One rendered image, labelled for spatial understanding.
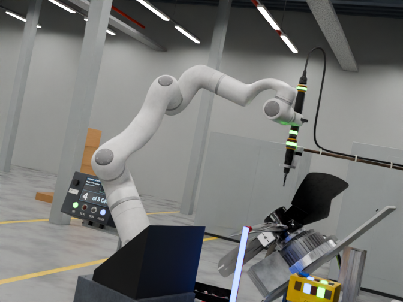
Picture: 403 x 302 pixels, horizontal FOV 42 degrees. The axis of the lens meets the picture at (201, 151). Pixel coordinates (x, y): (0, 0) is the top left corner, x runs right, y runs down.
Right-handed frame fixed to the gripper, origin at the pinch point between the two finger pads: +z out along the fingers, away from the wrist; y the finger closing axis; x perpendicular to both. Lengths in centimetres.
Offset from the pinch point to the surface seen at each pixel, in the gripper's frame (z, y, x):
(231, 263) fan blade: -1, -17, -68
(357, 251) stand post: 9, 34, -51
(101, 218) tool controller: -43, -61, -56
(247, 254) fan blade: 0, -11, -62
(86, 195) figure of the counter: -41, -73, -48
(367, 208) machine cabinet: 551, -52, -51
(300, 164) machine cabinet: 695, -202, -3
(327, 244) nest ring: 4, 22, -50
